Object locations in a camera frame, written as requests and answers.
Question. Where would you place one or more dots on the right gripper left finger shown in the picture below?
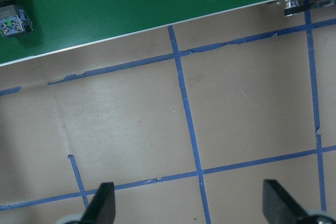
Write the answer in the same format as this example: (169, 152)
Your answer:
(102, 207)

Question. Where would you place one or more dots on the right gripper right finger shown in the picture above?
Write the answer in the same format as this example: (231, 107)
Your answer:
(279, 206)

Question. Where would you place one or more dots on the red push button switch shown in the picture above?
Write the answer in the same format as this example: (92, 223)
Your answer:
(14, 19)

